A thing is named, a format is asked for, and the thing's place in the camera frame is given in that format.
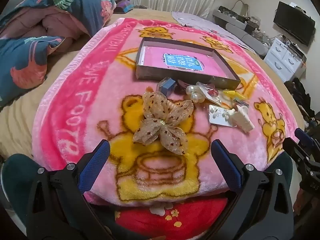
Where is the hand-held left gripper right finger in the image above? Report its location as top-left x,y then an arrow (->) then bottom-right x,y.
211,139 -> 294,240

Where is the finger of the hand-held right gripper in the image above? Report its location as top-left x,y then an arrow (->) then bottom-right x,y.
282,137 -> 318,178
294,127 -> 320,160

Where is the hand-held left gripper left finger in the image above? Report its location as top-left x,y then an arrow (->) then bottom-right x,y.
26,139 -> 118,240

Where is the white claw hair clip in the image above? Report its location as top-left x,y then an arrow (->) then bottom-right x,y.
229,105 -> 255,133

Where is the white flower earring card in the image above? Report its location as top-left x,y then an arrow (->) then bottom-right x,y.
208,104 -> 238,128

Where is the gold organza bow hair clip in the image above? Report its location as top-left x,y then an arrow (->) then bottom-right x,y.
132,91 -> 194,155

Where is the pearl hair accessory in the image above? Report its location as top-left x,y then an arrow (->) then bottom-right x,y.
185,81 -> 215,103

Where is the clear case with blue insert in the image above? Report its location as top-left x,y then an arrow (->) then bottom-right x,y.
156,77 -> 178,97

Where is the shallow cardboard box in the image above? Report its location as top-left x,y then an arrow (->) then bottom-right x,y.
135,37 -> 241,90

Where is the dark teal cloth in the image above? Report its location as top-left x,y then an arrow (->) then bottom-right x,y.
0,154 -> 58,230
272,151 -> 293,188

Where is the dark clothes pile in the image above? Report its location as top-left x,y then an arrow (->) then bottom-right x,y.
284,77 -> 315,118

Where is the red floral cloth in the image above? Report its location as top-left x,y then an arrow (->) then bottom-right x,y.
114,197 -> 229,233

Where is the yellow hair accessory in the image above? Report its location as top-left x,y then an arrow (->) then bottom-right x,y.
221,89 -> 247,100

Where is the red bead earring packet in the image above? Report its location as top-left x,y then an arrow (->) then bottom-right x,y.
200,85 -> 225,105

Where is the pink printed bear blanket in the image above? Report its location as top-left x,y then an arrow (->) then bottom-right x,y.
32,17 -> 300,207

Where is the tan bedsheet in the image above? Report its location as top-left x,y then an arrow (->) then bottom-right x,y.
0,7 -> 304,158

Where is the white drawer cabinet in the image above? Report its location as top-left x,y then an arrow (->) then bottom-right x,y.
264,37 -> 307,82

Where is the dark red hair clip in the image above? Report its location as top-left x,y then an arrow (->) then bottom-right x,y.
175,79 -> 190,92

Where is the black flat screen monitor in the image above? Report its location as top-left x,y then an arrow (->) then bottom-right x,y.
273,1 -> 316,47

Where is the pile of electronic devices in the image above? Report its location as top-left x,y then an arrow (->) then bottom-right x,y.
219,5 -> 263,33

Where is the blue floral quilt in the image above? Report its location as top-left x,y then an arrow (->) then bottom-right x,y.
0,0 -> 117,108

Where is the grey low cabinet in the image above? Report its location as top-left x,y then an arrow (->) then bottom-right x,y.
212,9 -> 269,55

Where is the light purple cloth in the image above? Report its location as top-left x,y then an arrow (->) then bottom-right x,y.
171,11 -> 253,50

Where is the purple striped cloth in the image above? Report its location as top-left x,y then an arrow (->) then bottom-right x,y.
115,0 -> 133,13

